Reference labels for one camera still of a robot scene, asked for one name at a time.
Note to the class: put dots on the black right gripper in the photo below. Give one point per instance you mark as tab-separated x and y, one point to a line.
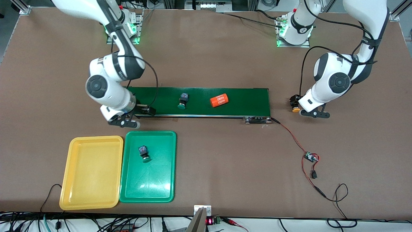
140	110

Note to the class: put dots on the green push button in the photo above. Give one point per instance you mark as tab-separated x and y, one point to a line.
184	96
143	150

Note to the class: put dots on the orange cylinder marked 4680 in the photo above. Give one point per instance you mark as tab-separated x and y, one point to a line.
219	100

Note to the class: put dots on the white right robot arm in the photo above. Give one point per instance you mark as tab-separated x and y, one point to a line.
112	96

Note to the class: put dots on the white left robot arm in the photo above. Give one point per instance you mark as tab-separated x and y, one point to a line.
317	96

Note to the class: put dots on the green conveyor belt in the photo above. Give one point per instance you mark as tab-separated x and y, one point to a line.
244	103

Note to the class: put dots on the small green circuit board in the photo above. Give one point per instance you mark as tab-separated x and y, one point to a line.
311	157

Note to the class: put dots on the green plastic tray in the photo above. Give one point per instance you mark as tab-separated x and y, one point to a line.
148	180

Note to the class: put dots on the yellow plastic tray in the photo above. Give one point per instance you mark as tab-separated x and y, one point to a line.
91	174

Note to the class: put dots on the white device with lights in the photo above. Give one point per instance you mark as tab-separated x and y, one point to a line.
209	4

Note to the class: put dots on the red digit display module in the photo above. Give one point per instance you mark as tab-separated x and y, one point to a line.
210	221

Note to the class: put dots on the red clip lead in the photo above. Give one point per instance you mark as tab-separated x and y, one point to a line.
230	221

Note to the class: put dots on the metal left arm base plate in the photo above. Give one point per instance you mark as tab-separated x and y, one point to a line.
293	46

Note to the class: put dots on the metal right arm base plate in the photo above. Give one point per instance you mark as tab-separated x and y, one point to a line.
139	32

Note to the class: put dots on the grey metal bracket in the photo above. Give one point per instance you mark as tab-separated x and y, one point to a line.
200	222

